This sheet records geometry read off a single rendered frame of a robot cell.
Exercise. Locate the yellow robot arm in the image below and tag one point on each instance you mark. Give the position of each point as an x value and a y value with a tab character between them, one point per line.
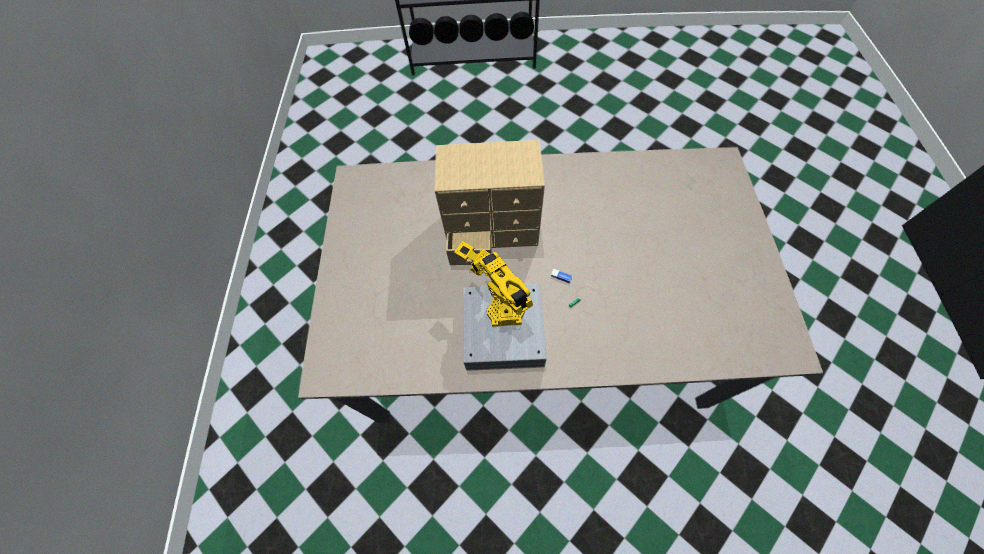
517	293

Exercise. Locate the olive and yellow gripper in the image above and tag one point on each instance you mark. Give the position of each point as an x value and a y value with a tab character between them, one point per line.
466	251

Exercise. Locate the brown wooden chest of drawers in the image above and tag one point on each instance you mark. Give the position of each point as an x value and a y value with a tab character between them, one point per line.
488	166

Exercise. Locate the white and blue eraser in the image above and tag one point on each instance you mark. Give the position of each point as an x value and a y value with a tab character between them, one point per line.
561	275

